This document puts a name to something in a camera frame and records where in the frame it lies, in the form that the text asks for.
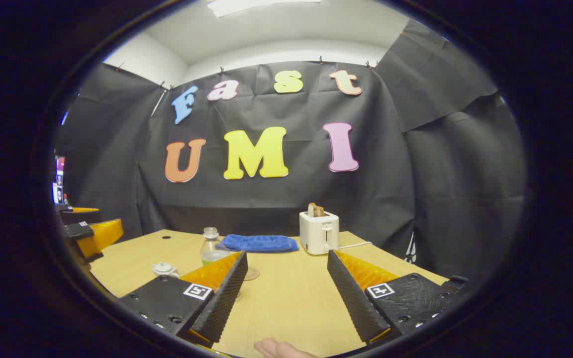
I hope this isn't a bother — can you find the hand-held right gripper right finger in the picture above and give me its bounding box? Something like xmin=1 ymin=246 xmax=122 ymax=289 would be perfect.
xmin=327 ymin=250 xmax=469 ymax=345

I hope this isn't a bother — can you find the white toaster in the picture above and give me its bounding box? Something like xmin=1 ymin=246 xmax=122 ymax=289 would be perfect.
xmin=299 ymin=210 xmax=340 ymax=256

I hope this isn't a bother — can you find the computer monitor screen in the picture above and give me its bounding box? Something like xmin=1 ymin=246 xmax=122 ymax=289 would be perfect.
xmin=53 ymin=157 xmax=66 ymax=204

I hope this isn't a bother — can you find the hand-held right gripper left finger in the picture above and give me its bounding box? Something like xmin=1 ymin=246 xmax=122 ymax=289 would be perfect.
xmin=117 ymin=250 xmax=248 ymax=349

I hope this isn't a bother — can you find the green label water bottle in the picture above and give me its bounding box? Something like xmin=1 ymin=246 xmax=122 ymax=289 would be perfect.
xmin=200 ymin=227 xmax=230 ymax=267

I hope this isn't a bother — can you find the ceiling light panel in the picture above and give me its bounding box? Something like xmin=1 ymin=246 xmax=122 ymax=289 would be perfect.
xmin=207 ymin=0 xmax=322 ymax=17

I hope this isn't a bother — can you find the blue towel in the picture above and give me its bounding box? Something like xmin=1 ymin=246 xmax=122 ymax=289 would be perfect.
xmin=215 ymin=234 xmax=299 ymax=253

